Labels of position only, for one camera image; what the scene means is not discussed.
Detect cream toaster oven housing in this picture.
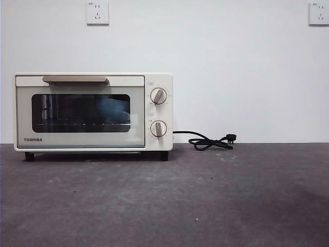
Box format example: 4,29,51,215
13,72,174,162

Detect oven knob nearest oven feet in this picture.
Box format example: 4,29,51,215
150,120,168,140

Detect oven knob under small label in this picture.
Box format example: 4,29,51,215
150,87,168,105

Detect glass oven door with handle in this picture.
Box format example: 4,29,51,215
15,75,145,149

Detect white wall socket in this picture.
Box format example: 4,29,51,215
308,2,329,26
86,1,110,26

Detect blue ribbed bowl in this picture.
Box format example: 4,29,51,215
94,94,129,124

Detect metal wire oven rack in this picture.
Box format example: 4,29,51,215
33,122,130,128

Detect black oven power cord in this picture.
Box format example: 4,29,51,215
172,130,237,151

